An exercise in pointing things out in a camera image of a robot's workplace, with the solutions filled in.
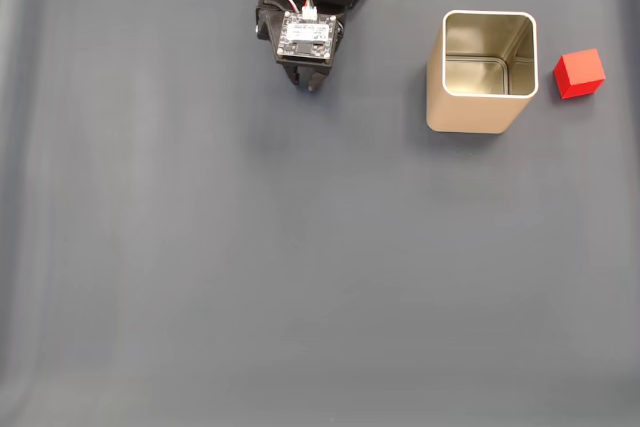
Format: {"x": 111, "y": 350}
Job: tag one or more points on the dark blue table mat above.
{"x": 200, "y": 247}

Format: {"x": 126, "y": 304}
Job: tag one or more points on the gold square metal container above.
{"x": 470, "y": 114}

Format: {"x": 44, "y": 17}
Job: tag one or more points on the camera circuit board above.
{"x": 305, "y": 39}

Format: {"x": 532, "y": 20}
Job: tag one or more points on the red cube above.
{"x": 580, "y": 72}

